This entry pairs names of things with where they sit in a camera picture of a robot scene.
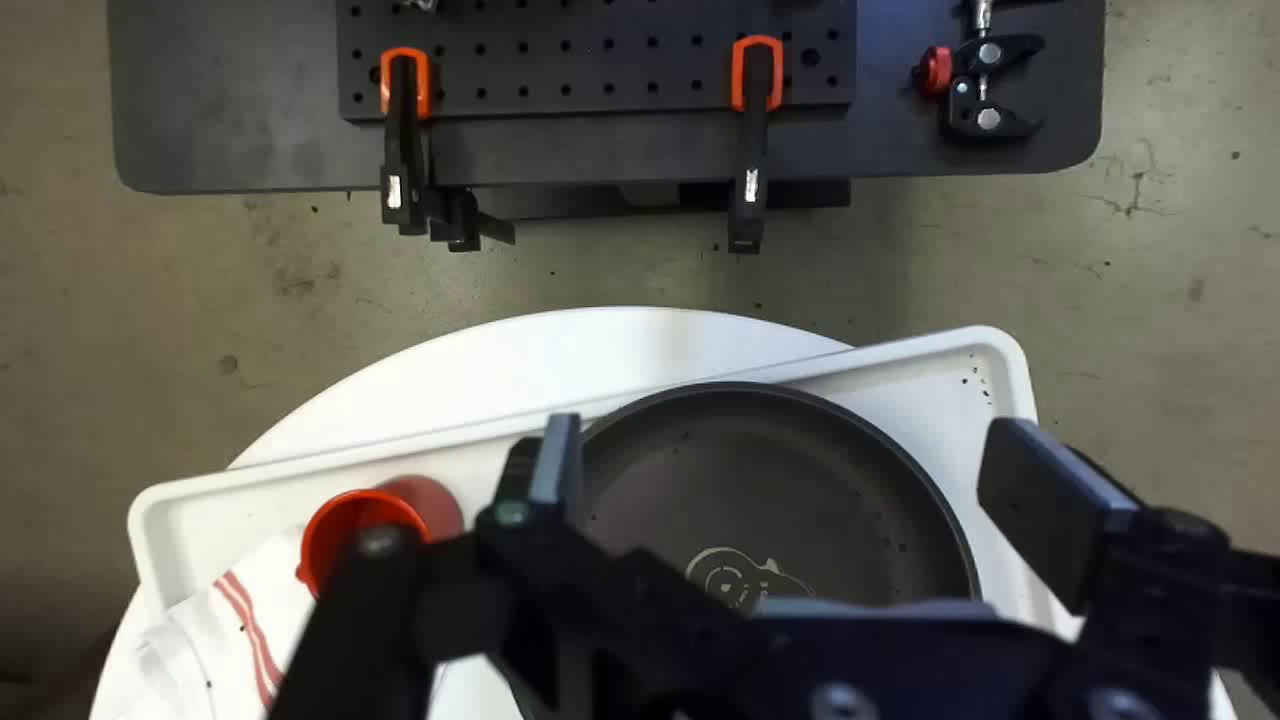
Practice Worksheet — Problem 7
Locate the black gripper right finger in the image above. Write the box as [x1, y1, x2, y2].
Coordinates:
[975, 418, 1280, 720]

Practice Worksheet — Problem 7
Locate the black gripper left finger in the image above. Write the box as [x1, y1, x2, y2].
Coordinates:
[262, 414, 753, 720]

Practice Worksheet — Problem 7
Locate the white towel with red stripes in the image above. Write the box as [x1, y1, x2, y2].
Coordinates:
[132, 531, 329, 720]

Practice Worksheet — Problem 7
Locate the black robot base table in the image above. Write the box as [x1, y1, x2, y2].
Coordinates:
[107, 0, 1106, 201]

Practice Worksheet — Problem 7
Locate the red mug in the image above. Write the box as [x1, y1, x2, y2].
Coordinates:
[293, 471, 468, 602]

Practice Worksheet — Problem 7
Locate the black frying pan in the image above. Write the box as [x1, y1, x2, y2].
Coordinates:
[572, 380, 983, 633]

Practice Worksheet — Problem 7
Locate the white plastic tray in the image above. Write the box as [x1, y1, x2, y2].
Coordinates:
[122, 319, 1086, 720]

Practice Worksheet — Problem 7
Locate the orange black bar clamp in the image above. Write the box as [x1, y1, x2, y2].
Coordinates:
[725, 34, 790, 258]
[370, 43, 519, 258]

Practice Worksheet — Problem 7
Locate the black perforated breadboard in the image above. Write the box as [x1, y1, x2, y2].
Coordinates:
[333, 0, 861, 129]

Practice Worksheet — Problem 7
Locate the black mount with red knob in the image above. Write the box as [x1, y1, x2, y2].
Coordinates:
[916, 0, 1047, 147]

